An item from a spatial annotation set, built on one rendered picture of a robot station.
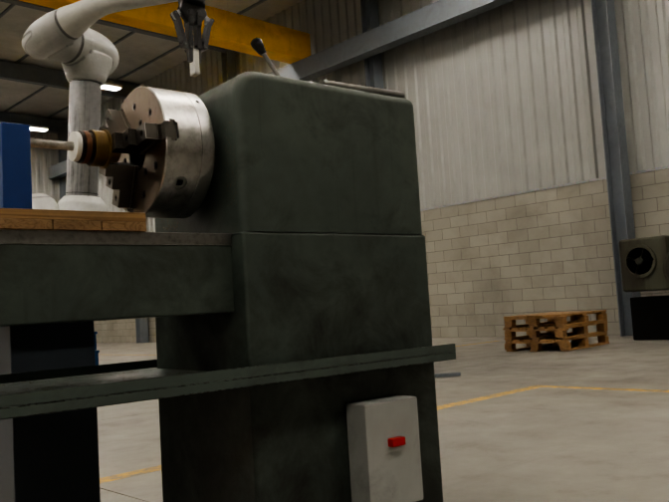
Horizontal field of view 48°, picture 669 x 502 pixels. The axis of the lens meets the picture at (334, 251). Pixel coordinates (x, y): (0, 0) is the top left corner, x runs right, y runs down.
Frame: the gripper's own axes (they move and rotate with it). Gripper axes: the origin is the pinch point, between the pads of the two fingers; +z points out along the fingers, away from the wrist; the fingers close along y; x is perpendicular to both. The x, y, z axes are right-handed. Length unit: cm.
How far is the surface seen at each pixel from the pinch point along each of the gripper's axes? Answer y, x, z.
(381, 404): -24, 42, 94
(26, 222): 55, 30, 50
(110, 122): 28.4, 8.4, 21.7
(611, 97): -936, -413, -221
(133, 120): 23.5, 11.0, 21.3
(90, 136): 36.2, 15.4, 27.7
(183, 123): 18.7, 27.2, 25.2
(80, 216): 45, 30, 48
